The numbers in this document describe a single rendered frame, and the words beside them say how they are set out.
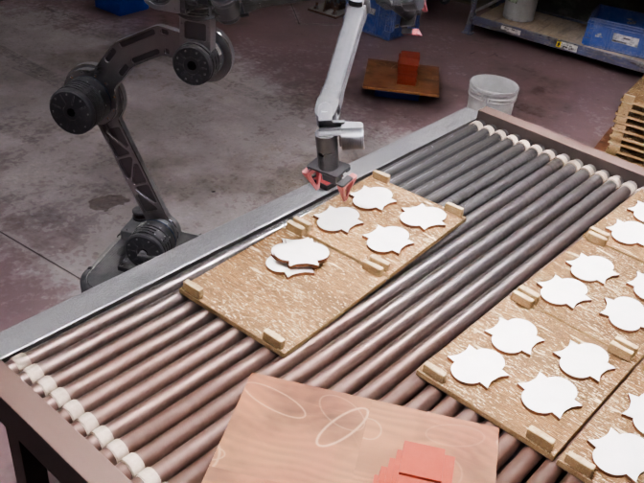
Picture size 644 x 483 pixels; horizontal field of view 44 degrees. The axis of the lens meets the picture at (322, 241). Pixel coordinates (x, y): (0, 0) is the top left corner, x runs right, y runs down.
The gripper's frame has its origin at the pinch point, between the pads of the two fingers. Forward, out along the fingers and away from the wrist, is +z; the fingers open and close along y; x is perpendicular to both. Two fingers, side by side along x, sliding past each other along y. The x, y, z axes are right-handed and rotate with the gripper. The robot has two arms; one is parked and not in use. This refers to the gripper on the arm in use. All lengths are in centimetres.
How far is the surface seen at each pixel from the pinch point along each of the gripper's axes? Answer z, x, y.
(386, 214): 15.8, -16.0, -7.0
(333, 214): 11.8, -4.0, 3.1
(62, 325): -1, 75, 22
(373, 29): 157, -345, 232
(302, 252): 5.4, 19.3, -4.5
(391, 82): 137, -253, 153
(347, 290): 9.3, 21.4, -20.5
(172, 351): 2, 65, -3
